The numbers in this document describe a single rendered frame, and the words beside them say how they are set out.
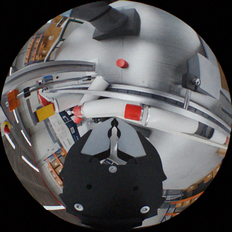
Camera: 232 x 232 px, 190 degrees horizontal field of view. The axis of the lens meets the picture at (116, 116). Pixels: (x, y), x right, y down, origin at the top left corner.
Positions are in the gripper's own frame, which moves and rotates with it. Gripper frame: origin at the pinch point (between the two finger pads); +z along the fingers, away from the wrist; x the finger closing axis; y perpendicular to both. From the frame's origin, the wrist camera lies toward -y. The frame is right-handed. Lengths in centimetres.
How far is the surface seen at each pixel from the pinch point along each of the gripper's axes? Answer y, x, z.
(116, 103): -0.9, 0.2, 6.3
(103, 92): -3.4, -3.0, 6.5
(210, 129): -0.1, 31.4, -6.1
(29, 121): 208, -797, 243
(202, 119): -3.2, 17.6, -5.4
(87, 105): 0.2, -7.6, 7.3
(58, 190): 422, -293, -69
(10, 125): 0.1, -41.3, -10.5
